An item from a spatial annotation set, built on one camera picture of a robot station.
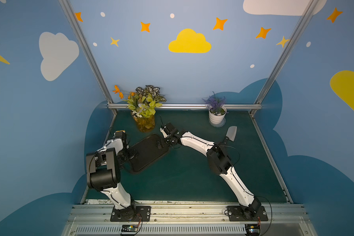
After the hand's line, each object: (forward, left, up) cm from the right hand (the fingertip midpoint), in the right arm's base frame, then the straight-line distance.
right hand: (162, 143), depth 99 cm
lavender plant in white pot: (+24, -38, +10) cm, 46 cm away
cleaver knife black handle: (+13, -50, -4) cm, 51 cm away
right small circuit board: (-45, -51, -4) cm, 68 cm away
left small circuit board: (-48, +10, -3) cm, 50 cm away
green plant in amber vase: (+18, +14, +20) cm, 31 cm away
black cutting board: (-5, +10, -4) cm, 12 cm away
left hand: (-12, +19, -1) cm, 23 cm away
